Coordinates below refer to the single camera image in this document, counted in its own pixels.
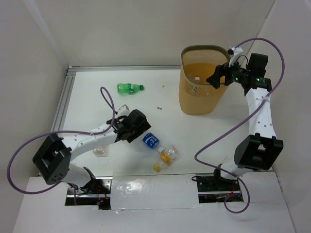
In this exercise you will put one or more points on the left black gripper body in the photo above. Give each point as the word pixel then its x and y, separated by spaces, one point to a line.
pixel 131 137

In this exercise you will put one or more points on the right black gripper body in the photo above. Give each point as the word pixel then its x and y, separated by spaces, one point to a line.
pixel 236 74

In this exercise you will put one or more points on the clear bottle blue label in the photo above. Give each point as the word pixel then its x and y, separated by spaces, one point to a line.
pixel 152 142

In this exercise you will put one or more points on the clear bottle red label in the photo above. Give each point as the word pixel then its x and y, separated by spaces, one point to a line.
pixel 101 151

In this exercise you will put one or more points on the clear bottle yellow cap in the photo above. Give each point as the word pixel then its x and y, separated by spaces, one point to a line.
pixel 166 156

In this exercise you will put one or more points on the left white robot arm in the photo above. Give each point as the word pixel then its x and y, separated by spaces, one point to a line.
pixel 53 159

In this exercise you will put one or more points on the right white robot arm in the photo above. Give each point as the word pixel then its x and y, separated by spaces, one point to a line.
pixel 259 150

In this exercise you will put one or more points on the orange mesh waste bin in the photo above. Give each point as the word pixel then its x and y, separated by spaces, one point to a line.
pixel 199 97

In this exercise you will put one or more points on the green plastic bottle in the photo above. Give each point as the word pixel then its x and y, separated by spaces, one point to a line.
pixel 129 88

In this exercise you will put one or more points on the white tape sheet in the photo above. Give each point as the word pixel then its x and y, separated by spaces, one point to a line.
pixel 153 192

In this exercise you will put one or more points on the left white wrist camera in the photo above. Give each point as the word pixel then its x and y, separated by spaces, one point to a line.
pixel 123 111

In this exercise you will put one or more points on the aluminium frame rail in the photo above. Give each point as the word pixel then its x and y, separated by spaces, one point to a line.
pixel 82 108

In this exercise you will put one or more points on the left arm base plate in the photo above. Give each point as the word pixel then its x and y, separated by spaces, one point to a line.
pixel 96 194

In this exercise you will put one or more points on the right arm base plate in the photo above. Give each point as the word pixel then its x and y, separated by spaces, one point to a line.
pixel 210 191

